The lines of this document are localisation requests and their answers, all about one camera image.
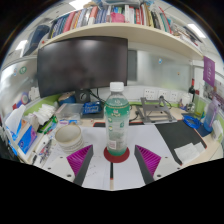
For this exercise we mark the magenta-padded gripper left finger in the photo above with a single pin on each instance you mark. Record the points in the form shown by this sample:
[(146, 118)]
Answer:
[(78, 163)]

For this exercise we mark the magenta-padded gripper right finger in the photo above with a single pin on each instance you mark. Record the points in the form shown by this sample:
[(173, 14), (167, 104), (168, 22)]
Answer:
[(150, 163)]

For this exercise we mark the green-labelled clear drink bottle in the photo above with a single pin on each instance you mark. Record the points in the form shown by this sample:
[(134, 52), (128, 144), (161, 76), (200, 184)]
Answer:
[(116, 123)]

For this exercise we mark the white paper sheet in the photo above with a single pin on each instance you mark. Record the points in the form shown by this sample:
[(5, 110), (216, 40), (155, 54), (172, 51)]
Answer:
[(143, 136)]

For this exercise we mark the flat round red coaster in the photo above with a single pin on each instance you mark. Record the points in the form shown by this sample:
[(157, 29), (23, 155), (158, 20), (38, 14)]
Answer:
[(116, 159)]

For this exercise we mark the dark pencil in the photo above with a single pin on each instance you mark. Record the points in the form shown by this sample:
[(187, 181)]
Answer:
[(111, 176)]

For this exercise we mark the white folded cloth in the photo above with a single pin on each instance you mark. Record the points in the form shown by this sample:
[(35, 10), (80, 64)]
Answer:
[(189, 153)]

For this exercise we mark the black desk mat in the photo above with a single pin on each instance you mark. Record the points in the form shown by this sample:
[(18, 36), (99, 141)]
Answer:
[(178, 133)]

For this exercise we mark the grey metal laptop stand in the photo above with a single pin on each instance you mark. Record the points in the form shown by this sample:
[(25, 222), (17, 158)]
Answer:
[(155, 111)]

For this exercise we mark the clear plastic box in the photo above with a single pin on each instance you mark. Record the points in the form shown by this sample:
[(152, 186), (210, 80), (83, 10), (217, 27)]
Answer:
[(68, 111)]

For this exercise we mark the blue circuit board box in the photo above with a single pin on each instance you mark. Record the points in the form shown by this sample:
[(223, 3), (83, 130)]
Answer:
[(92, 108)]

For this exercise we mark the white tissue stack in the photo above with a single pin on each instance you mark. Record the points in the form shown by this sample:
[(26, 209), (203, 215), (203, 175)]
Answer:
[(45, 114)]

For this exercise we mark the blue round tin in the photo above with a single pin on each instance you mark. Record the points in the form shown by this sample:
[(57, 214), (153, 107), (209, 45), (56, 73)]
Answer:
[(67, 99)]

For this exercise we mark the translucent purple bottle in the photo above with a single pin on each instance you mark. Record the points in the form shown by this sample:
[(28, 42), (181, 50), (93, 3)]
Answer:
[(210, 116)]

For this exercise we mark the dark glass bottle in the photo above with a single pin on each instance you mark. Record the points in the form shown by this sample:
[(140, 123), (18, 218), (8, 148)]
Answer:
[(192, 87)]

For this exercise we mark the black computer monitor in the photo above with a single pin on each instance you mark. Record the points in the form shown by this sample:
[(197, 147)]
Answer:
[(81, 66)]

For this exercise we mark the purple hanging sign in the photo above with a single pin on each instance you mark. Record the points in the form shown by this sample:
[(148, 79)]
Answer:
[(209, 71)]

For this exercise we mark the white wall socket strip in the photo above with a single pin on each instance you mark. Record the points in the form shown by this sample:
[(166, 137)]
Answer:
[(161, 94)]

